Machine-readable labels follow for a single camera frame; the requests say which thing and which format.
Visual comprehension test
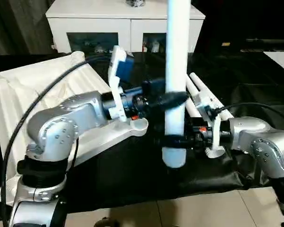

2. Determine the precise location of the white plastic table top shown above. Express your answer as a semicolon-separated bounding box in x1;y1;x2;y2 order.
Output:
0;51;149;201

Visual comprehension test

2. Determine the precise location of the black mat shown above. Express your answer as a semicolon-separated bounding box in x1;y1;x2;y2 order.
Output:
0;51;284;211

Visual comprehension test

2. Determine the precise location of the dark object on cabinet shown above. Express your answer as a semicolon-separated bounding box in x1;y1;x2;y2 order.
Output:
125;0;146;8

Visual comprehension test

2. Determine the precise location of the white cabinet with glass doors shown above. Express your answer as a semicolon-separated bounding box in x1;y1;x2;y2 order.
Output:
45;0;206;54

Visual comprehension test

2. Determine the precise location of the flat white board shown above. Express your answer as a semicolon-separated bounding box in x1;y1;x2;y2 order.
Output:
262;51;284;79

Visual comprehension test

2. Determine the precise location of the black horizontal bar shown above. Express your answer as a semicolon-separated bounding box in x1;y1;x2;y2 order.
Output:
246;37;284;44

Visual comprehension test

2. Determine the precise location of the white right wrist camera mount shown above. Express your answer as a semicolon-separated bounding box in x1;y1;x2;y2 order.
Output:
195;93;225;158

